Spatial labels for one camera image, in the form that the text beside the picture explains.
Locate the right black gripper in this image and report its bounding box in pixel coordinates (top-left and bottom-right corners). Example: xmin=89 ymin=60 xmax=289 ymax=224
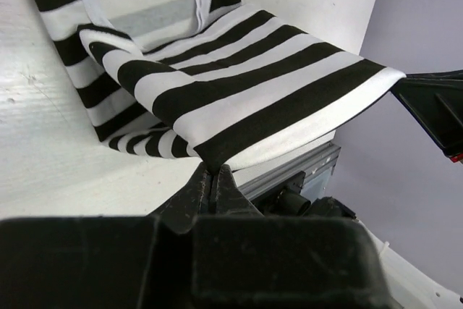
xmin=391 ymin=70 xmax=462 ymax=163

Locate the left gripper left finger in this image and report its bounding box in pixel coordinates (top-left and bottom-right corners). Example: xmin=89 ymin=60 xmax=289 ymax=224
xmin=148 ymin=162 xmax=211 ymax=234

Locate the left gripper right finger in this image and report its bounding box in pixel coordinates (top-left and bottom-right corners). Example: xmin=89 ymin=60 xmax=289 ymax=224
xmin=211 ymin=165 xmax=263 ymax=216

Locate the black white striped tank top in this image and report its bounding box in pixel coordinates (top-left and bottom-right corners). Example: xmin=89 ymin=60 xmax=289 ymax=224
xmin=34 ymin=0 xmax=404 ymax=172

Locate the aluminium rail frame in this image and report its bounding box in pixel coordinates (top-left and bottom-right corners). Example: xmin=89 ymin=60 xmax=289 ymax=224
xmin=234 ymin=142 xmax=341 ymax=200

